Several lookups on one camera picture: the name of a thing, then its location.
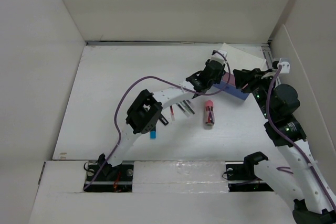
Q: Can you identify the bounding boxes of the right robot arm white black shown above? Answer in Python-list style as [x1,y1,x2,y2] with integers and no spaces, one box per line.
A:
[233,63,335,223]

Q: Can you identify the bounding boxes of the black gold pen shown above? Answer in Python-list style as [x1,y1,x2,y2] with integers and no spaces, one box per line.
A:
[181,101,194,115]

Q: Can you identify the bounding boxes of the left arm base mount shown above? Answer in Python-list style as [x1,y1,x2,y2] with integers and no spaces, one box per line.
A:
[83,161,134,193]

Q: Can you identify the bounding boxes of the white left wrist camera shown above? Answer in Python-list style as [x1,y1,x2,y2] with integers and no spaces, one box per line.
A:
[211,50,227,65]

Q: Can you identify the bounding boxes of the green gel pen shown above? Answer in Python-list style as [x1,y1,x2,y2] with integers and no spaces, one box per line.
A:
[177,102,191,118]

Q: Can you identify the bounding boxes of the purple gel pen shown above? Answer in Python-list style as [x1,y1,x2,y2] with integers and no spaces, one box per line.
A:
[184,100,195,114]

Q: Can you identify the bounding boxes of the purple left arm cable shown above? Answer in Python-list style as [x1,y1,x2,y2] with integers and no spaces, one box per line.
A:
[83,61,233,190]

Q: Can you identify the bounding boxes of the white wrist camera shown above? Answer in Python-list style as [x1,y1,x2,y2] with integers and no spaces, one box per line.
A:
[272,58,290,74]
[211,50,227,65]

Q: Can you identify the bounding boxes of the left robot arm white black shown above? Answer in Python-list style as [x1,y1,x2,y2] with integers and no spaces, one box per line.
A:
[97,58,229,180]

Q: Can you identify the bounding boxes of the marker tube with pink cap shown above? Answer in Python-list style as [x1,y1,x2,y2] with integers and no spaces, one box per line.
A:
[204,100,215,129]

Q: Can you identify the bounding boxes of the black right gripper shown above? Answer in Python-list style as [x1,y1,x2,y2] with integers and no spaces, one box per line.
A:
[233,68,276,120]

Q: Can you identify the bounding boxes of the red gel pen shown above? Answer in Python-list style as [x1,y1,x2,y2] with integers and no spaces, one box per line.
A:
[170,105,175,121]

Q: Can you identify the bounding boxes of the white drawer organizer box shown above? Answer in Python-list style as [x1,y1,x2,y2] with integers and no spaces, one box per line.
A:
[213,43,267,101]

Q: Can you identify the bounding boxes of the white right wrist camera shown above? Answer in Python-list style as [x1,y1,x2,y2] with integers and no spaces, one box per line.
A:
[272,58,290,74]

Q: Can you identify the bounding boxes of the blue highlighter marker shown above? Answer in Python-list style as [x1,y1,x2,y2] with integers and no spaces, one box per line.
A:
[150,129,156,140]

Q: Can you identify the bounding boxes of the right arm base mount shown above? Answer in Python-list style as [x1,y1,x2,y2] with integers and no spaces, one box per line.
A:
[222,152,273,192]

